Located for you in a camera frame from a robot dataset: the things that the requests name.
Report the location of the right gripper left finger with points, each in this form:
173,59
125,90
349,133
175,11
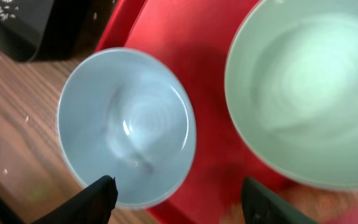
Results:
93,205

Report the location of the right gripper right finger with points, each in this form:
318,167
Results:
262,206

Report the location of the light blue bowl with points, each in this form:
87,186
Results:
125,114

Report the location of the mint green bowl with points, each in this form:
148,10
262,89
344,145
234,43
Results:
291,87

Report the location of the black waste tray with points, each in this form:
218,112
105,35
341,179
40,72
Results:
43,29

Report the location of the orange carrot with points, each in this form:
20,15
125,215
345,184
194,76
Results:
317,204

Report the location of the red serving tray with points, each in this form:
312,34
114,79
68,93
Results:
192,38

